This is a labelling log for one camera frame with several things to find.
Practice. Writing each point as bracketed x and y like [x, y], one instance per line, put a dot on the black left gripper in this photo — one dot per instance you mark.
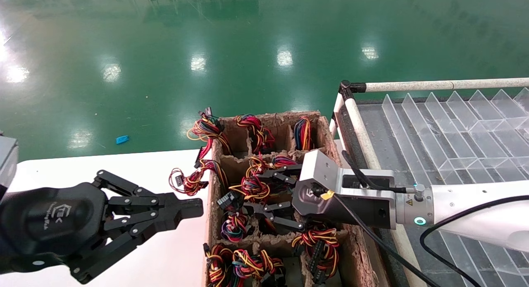
[53, 225]

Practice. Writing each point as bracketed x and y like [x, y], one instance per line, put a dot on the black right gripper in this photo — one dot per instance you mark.
[355, 212]

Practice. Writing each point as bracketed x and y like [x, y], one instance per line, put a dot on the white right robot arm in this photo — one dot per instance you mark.
[475, 212]

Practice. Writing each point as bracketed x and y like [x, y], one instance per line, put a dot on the brown divided cardboard box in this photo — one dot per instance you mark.
[326, 134]

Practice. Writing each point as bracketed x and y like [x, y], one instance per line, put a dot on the blue litter scrap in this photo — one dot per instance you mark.
[122, 139]

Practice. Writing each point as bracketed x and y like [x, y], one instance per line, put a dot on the clear acrylic divided tray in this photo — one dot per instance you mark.
[454, 134]

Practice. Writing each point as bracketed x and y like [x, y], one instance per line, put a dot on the white pipe frame cart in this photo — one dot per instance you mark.
[359, 125]

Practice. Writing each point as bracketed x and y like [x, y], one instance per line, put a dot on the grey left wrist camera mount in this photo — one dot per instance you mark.
[7, 163]

